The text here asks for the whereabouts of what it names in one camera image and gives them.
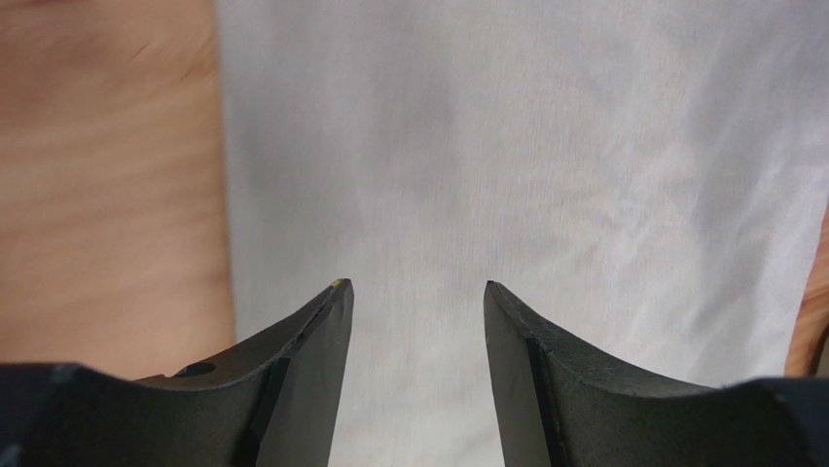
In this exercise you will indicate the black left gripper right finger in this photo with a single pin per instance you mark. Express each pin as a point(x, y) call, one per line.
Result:
point(561, 401)

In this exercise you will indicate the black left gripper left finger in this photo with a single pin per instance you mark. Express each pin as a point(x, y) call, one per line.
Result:
point(270, 400)

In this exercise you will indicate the beige cloth napkin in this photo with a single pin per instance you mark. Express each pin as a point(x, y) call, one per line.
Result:
point(649, 175)

